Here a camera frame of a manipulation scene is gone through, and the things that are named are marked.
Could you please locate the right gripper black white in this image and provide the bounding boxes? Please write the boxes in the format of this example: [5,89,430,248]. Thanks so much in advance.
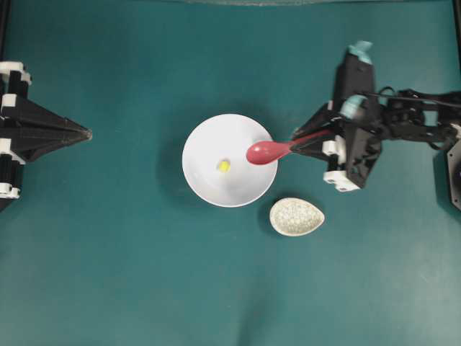
[290,100,382,192]

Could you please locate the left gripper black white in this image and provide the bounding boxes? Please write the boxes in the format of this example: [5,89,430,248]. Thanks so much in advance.
[1,61,92,211]

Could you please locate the pink ceramic spoon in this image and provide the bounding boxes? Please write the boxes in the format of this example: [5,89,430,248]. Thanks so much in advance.
[246,130,333,165]

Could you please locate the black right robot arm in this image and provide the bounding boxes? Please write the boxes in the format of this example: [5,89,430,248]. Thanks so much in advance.
[291,87,460,192]

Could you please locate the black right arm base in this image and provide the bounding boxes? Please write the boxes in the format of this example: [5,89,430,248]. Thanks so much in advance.
[433,141,460,214]

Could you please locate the speckled ceramic spoon rest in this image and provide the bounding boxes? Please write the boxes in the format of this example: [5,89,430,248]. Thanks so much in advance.
[269,198,325,237]

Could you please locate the white round bowl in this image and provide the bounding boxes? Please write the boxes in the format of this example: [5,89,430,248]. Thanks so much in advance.
[182,114,278,208]

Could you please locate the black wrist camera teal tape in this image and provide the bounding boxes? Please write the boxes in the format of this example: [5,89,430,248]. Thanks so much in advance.
[332,41,379,122]

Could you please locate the black frame rail left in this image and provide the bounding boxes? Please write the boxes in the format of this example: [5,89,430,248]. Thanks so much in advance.
[0,0,11,60]

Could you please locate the black frame rail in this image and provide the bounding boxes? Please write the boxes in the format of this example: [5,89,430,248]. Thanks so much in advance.
[0,0,11,60]
[452,0,461,42]

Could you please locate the black frame rail right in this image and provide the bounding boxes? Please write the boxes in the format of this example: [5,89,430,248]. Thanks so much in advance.
[452,0,461,42]

